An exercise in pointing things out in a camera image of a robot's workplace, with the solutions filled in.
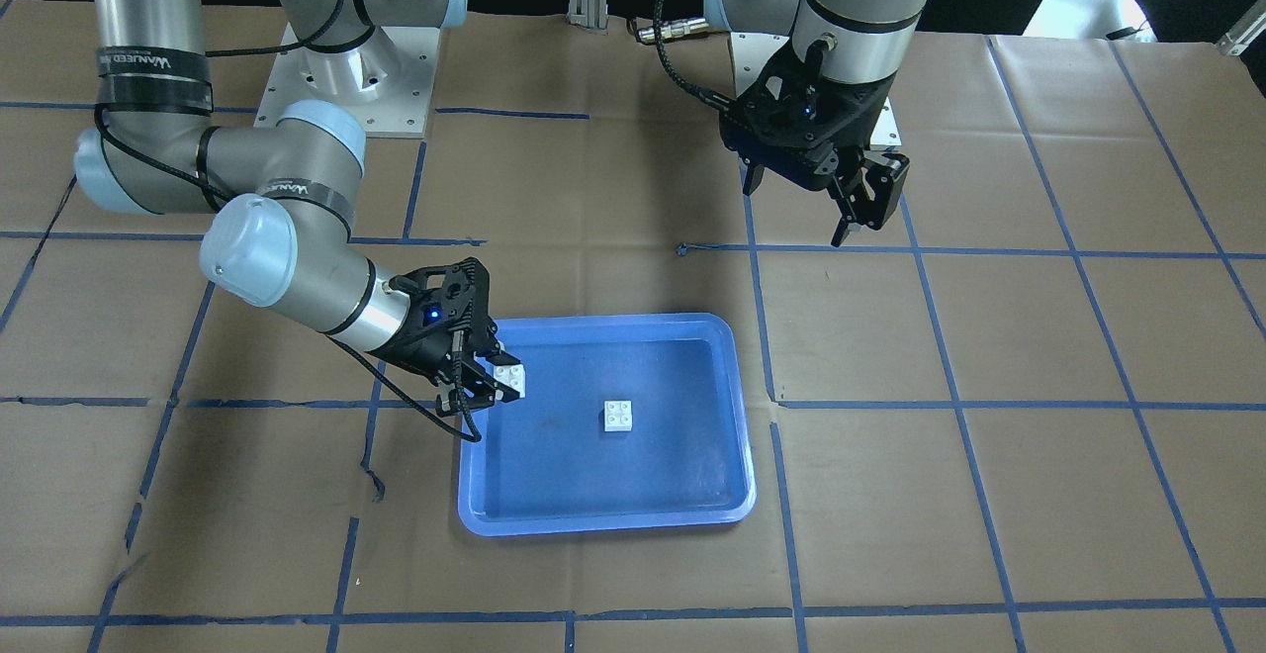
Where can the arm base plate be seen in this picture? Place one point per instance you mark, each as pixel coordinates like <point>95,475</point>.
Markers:
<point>787,105</point>
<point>386,83</point>

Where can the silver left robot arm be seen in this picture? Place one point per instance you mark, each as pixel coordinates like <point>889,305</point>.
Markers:
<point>870,38</point>

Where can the blue plastic tray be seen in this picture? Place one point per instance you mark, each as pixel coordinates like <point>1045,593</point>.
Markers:
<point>634,421</point>

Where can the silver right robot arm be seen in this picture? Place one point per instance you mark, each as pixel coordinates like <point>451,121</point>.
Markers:
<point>282,205</point>

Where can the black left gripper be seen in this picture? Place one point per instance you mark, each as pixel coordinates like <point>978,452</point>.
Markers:
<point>862,117</point>

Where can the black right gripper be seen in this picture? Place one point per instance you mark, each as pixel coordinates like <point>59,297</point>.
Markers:
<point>419,353</point>

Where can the white square building block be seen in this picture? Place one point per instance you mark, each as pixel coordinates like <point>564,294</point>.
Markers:
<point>510,381</point>

